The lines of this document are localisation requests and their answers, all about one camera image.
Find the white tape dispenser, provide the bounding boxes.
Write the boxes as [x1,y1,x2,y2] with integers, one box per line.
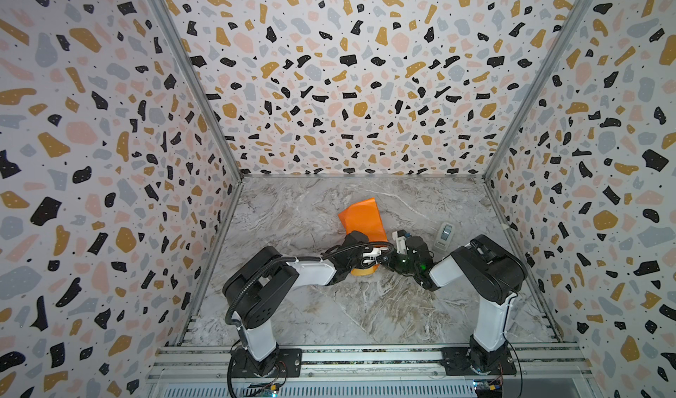
[432,222,455,255]

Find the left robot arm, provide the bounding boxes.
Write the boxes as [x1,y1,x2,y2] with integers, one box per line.
[222,231,395,363]

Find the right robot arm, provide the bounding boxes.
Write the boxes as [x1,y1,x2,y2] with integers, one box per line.
[380,234,527,365]

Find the black corrugated cable left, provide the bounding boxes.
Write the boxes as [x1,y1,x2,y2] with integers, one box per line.
[224,240,396,326]

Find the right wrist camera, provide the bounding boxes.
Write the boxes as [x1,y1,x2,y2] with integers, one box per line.
[393,230,410,255]

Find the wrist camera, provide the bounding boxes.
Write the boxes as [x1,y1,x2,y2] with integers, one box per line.
[393,230,410,255]
[361,247,387,266]

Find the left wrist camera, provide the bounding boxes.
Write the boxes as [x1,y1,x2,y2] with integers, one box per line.
[361,247,387,266]

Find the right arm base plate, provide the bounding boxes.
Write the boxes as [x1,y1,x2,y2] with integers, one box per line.
[440,343,518,376]

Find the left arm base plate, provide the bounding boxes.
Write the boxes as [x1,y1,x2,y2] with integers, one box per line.
[230,347,303,379]

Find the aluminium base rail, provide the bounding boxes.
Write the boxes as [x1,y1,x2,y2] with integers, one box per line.
[146,343,602,397]

